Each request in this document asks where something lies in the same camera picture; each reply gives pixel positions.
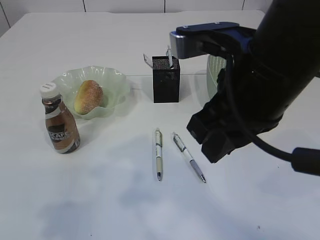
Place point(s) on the brown coffee drink bottle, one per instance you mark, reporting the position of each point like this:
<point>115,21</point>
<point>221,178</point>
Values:
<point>59,121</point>

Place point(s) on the green wavy glass plate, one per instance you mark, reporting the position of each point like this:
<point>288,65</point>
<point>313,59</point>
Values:
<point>113,83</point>

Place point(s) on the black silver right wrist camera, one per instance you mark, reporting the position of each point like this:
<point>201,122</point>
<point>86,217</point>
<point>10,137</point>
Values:
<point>216,38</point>

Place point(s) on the clear plastic ruler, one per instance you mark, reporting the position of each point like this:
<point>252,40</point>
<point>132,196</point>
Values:
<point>148,61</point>

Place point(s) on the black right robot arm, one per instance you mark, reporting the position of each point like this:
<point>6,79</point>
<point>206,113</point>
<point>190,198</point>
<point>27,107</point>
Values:
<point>287,41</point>

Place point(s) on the white grey patterned pen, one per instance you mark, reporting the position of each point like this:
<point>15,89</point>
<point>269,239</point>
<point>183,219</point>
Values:
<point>186,153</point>

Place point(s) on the sugared bread roll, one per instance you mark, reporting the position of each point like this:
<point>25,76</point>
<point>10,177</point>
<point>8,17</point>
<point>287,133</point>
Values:
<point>89,96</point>

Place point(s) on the green plastic woven basket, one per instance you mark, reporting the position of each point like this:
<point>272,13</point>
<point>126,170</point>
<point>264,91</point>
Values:
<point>214,66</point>

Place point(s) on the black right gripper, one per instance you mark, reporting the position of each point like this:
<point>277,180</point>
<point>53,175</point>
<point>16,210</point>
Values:
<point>259,97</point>

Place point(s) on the black mesh pen holder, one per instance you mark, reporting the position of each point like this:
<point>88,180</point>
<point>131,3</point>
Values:
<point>166,81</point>

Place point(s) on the beige barrel pen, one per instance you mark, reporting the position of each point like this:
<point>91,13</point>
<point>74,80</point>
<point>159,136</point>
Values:
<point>158,153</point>

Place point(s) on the grey blue gel pen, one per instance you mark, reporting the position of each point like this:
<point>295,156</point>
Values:
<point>170,57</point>

